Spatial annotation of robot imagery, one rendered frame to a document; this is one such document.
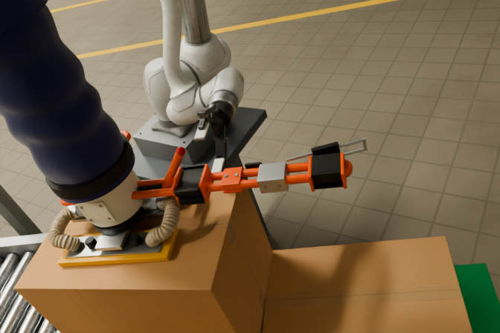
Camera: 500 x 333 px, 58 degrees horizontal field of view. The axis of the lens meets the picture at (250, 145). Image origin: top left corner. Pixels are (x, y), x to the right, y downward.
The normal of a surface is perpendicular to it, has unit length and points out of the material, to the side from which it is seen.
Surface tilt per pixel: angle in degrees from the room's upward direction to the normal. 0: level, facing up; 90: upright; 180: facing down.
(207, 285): 0
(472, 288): 0
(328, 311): 0
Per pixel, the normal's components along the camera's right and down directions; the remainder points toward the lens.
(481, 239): -0.27, -0.75
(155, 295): -0.18, 0.66
